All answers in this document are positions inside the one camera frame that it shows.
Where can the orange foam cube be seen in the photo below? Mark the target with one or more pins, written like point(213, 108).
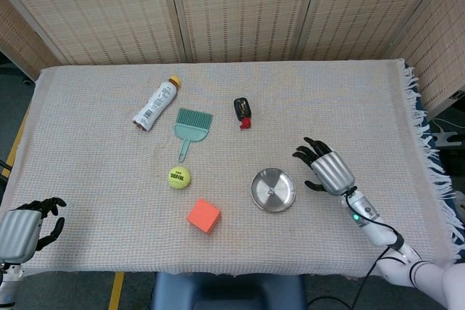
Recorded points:
point(203, 215)

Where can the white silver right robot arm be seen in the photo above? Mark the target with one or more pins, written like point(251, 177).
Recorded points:
point(378, 230)

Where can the woven bamboo folding screen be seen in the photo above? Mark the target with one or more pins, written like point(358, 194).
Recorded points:
point(236, 12)

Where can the white labelled bottle orange cap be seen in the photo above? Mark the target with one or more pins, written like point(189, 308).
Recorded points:
point(156, 105)

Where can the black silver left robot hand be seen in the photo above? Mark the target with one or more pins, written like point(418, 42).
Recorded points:
point(18, 232)

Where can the beige waffle weave tablecloth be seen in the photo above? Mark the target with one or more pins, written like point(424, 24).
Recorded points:
point(109, 197)

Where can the white metal bracket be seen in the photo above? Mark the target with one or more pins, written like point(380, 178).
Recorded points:
point(447, 136)

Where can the blue robot base seat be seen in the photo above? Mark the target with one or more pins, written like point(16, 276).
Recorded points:
point(225, 292)

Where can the yellow tennis ball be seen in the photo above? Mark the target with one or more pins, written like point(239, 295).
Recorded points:
point(179, 178)

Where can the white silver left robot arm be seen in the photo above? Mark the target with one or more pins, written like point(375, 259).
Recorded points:
point(8, 284)

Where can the teal plastic hand brush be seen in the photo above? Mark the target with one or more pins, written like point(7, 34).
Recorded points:
point(192, 126)

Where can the round metal dish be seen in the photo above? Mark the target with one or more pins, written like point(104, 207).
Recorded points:
point(281, 197)

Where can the dark blue under cloth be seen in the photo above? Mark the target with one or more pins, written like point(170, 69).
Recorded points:
point(431, 139)

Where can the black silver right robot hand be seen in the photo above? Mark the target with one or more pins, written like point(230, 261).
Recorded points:
point(332, 172)

